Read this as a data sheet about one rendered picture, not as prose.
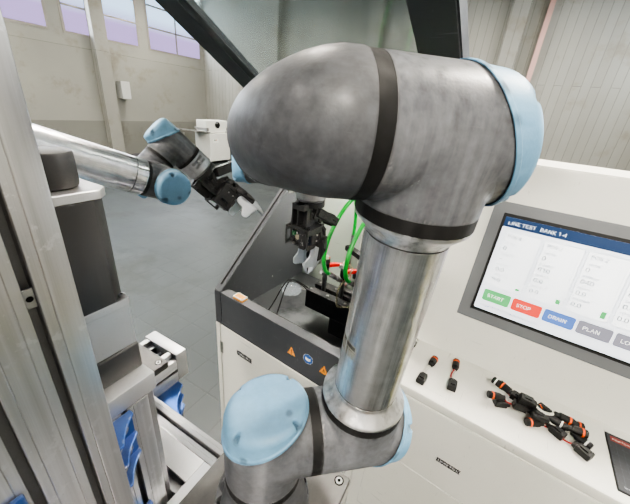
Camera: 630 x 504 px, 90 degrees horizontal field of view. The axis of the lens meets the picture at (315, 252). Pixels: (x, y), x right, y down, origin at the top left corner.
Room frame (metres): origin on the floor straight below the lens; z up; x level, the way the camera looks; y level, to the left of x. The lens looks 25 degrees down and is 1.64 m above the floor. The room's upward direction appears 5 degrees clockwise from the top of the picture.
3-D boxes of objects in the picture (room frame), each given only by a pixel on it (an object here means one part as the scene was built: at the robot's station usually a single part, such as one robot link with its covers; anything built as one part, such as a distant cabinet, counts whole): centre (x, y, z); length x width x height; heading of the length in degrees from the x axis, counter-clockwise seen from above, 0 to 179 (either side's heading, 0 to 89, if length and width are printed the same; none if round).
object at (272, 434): (0.30, 0.04, 1.20); 0.13 x 0.12 x 0.14; 104
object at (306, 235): (0.76, 0.03, 1.37); 0.09 x 0.08 x 0.12; 147
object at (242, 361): (0.88, 0.09, 0.44); 0.65 x 0.02 x 0.68; 57
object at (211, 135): (9.03, 3.08, 0.55); 2.32 x 0.58 x 1.09; 152
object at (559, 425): (0.56, -0.58, 1.01); 0.23 x 0.11 x 0.06; 57
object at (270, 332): (0.89, 0.08, 0.87); 0.62 x 0.04 x 0.16; 57
